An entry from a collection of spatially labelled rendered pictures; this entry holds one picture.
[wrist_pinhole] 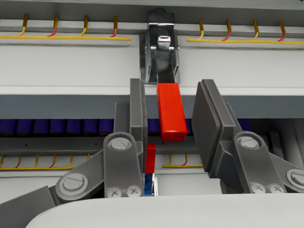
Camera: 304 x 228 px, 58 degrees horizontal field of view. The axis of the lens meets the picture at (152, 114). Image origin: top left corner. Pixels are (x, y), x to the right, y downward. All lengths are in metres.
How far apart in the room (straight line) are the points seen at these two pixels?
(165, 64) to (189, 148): 0.19
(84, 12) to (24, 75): 0.06
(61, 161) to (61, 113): 0.16
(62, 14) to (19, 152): 0.20
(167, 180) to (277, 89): 0.20
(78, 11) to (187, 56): 0.08
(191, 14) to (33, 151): 0.24
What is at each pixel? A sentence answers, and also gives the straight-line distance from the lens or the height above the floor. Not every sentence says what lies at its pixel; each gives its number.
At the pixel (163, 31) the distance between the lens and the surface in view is 0.18.
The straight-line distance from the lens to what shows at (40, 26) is 0.22.
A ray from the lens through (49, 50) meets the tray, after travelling 0.21.
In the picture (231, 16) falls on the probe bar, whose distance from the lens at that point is 0.22.
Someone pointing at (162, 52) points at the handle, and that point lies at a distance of 0.18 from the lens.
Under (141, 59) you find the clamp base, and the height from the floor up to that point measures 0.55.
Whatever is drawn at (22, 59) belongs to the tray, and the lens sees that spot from 0.21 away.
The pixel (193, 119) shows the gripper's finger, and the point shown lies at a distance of 0.15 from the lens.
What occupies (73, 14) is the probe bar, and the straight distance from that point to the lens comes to 0.21.
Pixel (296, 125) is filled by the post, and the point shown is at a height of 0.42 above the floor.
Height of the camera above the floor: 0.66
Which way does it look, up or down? 46 degrees down
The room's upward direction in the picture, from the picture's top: 5 degrees clockwise
